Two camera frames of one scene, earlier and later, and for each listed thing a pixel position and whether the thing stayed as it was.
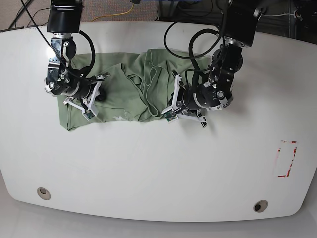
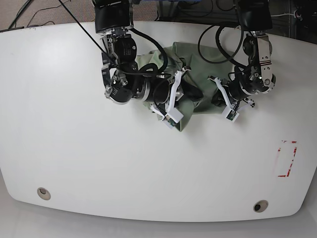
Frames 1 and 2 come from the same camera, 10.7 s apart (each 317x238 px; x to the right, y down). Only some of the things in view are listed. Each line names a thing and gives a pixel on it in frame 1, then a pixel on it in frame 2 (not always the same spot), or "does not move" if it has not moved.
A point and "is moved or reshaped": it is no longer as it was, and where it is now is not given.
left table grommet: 43,193 does not move
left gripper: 86,103 to 173,115
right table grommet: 260,206 does not move
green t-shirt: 134,85 is moved or reshaped
